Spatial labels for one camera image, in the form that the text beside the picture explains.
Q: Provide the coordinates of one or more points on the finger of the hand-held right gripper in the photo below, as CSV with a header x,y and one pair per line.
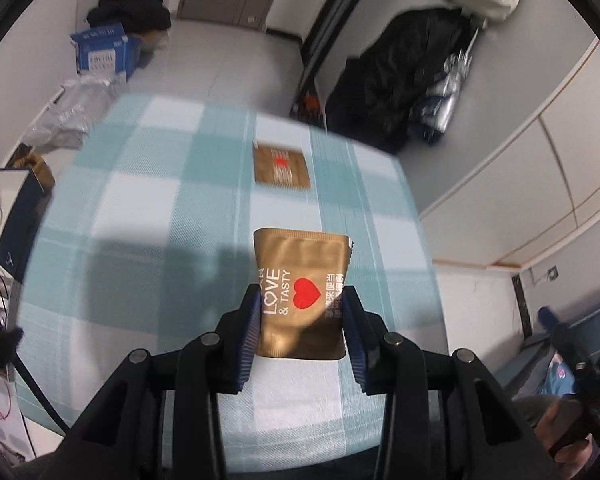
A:
x,y
550,317

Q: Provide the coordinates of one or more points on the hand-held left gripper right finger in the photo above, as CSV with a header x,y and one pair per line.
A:
x,y
357,345

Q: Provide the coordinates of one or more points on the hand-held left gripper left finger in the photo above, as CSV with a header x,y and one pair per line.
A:
x,y
247,340

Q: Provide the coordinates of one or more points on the brown heart print sachet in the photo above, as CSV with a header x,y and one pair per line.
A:
x,y
280,167
300,265

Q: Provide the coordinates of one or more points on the person's right hand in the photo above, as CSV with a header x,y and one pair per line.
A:
x,y
555,420

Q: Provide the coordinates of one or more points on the white wardrobe with wood trim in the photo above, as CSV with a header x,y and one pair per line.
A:
x,y
530,170

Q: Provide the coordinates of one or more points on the teal checkered tablecloth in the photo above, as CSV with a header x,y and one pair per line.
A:
x,y
130,210

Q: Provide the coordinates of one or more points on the orange and black tool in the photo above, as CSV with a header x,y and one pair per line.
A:
x,y
307,110

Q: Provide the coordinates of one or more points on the silver folding umbrella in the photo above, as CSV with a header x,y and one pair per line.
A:
x,y
445,90

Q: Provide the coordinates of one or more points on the black hanging jacket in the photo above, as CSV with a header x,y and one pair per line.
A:
x,y
380,75

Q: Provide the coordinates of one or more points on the grey plastic bags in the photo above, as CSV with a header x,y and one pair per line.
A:
x,y
75,105

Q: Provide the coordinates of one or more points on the beige bag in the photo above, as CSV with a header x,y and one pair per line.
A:
x,y
152,42

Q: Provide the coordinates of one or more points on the blue cardboard box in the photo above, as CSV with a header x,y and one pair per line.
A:
x,y
105,52

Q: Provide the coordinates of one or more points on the black clothes pile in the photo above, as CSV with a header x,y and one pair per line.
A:
x,y
130,10

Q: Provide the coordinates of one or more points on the wall socket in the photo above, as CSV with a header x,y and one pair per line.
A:
x,y
551,274

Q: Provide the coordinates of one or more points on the dark sliding door frame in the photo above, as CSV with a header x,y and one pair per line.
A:
x,y
330,25

